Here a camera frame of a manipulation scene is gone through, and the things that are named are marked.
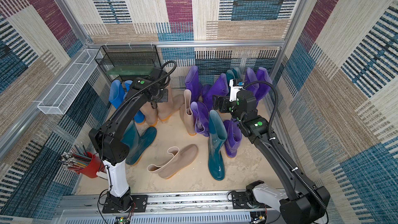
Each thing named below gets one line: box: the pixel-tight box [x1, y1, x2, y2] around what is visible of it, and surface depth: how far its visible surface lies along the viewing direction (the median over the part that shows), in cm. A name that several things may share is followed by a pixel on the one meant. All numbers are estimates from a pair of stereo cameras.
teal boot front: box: [207, 109, 228, 181], surface depth 80 cm
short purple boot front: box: [202, 73, 230, 112], surface depth 94 cm
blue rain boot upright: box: [108, 79, 126, 110], surface depth 86 cm
